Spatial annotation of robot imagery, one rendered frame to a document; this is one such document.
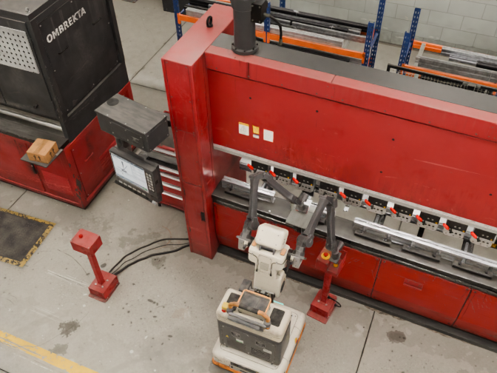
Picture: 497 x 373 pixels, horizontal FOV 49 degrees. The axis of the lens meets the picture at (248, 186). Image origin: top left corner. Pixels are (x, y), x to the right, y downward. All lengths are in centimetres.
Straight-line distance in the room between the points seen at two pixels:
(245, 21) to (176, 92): 75
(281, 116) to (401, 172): 96
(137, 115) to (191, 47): 63
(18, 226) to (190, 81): 301
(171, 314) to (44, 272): 140
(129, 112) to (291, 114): 119
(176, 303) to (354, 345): 167
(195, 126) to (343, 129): 113
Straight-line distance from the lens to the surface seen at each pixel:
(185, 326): 516
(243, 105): 418
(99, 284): 541
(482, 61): 577
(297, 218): 455
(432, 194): 417
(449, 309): 500
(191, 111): 417
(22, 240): 615
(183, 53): 404
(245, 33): 391
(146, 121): 403
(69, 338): 533
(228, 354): 469
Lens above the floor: 448
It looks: 47 degrees down
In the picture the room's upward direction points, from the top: 1 degrees counter-clockwise
